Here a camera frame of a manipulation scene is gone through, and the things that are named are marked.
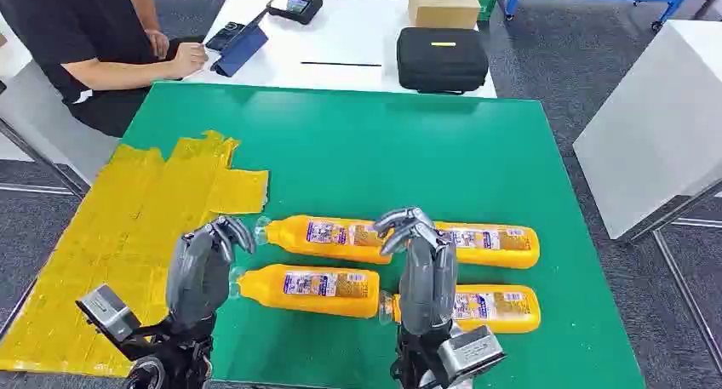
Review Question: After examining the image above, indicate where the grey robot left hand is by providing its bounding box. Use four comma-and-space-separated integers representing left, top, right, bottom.
164, 215, 256, 331

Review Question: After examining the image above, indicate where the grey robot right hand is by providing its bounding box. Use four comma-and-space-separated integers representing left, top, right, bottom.
372, 207, 459, 337

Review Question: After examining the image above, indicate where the person's right hand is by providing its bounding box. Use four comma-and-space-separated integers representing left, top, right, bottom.
169, 41, 209, 81

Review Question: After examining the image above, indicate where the person's left hand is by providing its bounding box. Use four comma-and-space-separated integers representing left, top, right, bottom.
143, 29, 171, 60

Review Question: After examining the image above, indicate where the orange drink bottle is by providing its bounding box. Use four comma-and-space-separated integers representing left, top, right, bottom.
379, 284, 542, 335
434, 221, 542, 270
254, 215, 393, 266
230, 264, 382, 320

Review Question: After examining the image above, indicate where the black phone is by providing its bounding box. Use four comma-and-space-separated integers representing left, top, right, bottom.
205, 21, 246, 52

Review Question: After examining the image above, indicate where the blue tablet folder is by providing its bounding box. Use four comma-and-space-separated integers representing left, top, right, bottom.
209, 9, 270, 78

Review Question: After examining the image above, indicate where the yellow sheet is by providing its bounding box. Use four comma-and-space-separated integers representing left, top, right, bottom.
0, 129, 271, 378

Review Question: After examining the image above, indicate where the person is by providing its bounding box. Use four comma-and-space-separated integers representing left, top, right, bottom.
0, 0, 209, 138

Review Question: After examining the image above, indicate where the black handheld controller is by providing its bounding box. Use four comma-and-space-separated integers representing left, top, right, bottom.
266, 0, 324, 26

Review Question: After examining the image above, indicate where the green table mat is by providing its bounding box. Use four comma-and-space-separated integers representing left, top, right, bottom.
121, 82, 647, 389

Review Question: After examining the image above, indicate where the pale table with dark edge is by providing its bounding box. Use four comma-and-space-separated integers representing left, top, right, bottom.
0, 14, 123, 198

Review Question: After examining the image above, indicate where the thin black strip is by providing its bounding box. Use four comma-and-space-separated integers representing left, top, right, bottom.
300, 61, 383, 68

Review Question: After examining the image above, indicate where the black carrying case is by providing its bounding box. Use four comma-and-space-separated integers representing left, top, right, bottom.
396, 26, 490, 94

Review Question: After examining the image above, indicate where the cardboard box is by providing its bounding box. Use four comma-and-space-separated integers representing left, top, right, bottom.
407, 0, 482, 30

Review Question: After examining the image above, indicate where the white side table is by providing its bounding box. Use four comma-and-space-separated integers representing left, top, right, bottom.
572, 20, 722, 376

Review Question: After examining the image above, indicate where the green crate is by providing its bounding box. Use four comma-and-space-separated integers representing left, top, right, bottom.
471, 0, 501, 22

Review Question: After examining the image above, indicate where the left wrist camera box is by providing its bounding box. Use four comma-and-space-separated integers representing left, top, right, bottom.
76, 284, 142, 343

